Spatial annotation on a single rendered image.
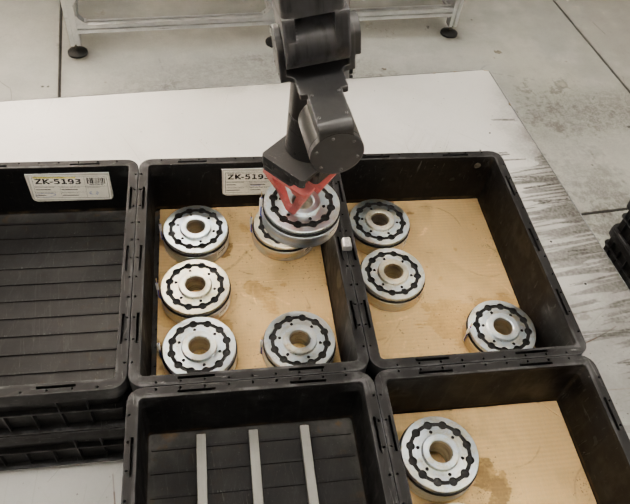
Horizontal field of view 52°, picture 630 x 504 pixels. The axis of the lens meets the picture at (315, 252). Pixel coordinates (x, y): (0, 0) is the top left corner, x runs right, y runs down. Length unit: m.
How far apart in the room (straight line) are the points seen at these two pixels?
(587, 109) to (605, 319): 1.85
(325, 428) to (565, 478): 0.32
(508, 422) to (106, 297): 0.61
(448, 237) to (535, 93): 1.96
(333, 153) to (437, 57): 2.45
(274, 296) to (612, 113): 2.31
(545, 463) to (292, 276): 0.45
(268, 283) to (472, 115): 0.78
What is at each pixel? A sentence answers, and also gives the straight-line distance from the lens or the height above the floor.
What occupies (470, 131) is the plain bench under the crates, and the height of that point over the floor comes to 0.70.
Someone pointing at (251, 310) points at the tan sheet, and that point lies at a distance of 0.99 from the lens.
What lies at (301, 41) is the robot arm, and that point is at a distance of 0.66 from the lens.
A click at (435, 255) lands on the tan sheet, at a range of 1.10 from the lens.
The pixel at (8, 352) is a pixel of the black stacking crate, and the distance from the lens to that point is 1.01.
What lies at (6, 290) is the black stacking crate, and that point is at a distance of 1.08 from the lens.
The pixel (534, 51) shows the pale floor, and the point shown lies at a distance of 3.32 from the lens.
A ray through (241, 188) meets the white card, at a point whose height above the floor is 0.87.
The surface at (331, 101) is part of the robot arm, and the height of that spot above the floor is 1.25.
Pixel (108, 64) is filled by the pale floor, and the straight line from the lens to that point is 2.92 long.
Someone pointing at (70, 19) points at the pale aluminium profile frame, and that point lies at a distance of 2.91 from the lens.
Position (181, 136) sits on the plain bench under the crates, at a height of 0.70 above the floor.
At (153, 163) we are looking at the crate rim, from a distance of 1.06.
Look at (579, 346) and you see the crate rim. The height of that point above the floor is 0.93.
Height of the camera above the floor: 1.65
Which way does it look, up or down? 50 degrees down
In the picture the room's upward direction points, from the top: 8 degrees clockwise
